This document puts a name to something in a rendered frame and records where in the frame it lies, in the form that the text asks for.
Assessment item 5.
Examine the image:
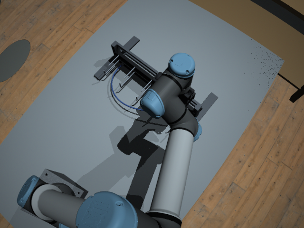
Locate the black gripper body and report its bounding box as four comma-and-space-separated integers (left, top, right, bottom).
178, 87, 196, 106

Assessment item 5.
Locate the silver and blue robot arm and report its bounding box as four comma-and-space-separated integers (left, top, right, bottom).
17, 53, 202, 228

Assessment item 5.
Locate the black network patch panel rack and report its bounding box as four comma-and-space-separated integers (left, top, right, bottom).
94, 36, 218, 121

